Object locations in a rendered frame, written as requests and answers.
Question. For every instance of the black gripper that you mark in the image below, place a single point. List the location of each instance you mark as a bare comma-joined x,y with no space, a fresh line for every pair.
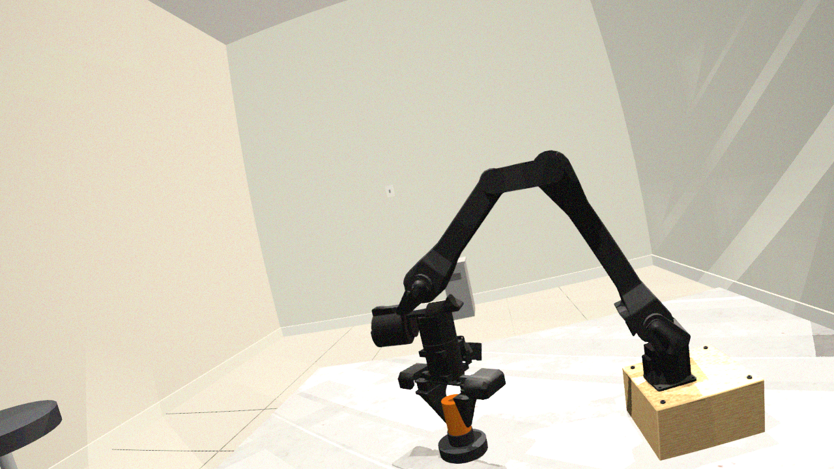
445,367

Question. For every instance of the orange knob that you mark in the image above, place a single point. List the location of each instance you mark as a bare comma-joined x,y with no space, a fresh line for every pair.
455,424

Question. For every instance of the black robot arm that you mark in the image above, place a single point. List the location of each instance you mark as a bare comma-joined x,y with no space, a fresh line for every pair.
666,358

